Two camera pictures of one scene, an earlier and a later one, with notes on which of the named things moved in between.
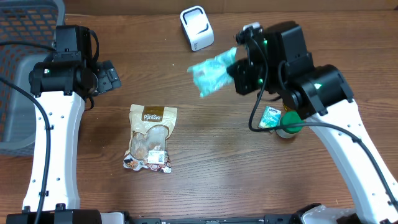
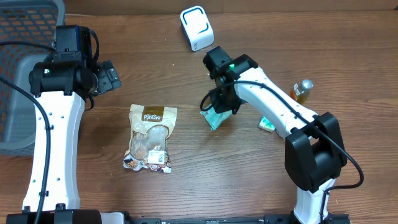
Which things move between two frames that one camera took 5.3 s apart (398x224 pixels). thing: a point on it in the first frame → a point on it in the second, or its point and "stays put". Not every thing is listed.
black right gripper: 242,71 → 221,105
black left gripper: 107,76 stays put
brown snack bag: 150,127 stays put
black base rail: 272,219 stays put
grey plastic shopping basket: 33,21 stays put
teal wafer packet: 211,74 → 213,119
